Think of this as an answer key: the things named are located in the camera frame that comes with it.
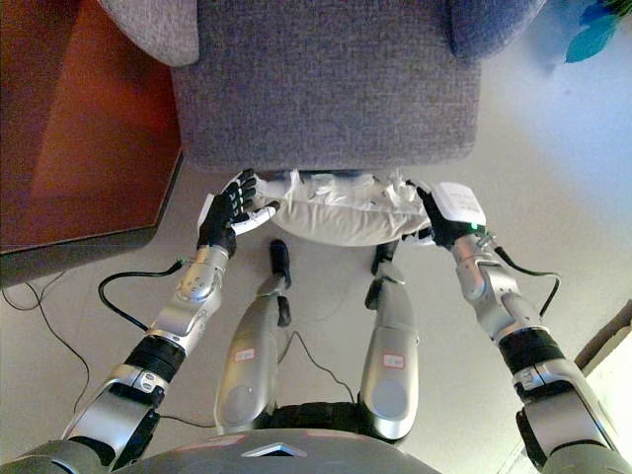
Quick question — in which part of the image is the silver robot leg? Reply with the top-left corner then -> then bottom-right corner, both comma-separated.
214,238 -> 293,436
357,240 -> 422,441

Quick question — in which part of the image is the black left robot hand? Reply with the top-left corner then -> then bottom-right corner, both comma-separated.
196,168 -> 281,258

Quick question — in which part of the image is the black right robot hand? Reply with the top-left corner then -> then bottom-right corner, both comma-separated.
402,180 -> 488,250

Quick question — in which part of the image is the green potted plant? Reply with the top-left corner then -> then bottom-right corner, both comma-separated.
564,0 -> 632,64

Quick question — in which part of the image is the silver right robot leg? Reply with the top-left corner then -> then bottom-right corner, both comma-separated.
357,240 -> 422,441

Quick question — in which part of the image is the thin black floor wire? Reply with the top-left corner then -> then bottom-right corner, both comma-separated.
1,269 -> 357,430

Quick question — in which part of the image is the red-brown wooden cabinet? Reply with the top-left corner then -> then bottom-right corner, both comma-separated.
0,0 -> 185,290

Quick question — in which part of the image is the grey robot torso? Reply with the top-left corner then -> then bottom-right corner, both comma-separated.
0,400 -> 632,474

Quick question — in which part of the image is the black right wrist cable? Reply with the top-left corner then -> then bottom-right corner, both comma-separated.
495,244 -> 563,321

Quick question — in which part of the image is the beige tasselled throw pillow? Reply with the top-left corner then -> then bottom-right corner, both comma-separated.
251,167 -> 435,248

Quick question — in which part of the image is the silver left robot leg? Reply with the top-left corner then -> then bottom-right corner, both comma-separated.
214,238 -> 293,436

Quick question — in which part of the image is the grey fabric armchair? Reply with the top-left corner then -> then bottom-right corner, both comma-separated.
98,0 -> 549,175

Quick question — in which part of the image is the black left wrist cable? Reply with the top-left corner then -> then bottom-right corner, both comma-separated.
97,259 -> 185,333

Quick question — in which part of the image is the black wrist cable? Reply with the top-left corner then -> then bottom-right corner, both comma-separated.
495,244 -> 563,321
97,259 -> 185,333

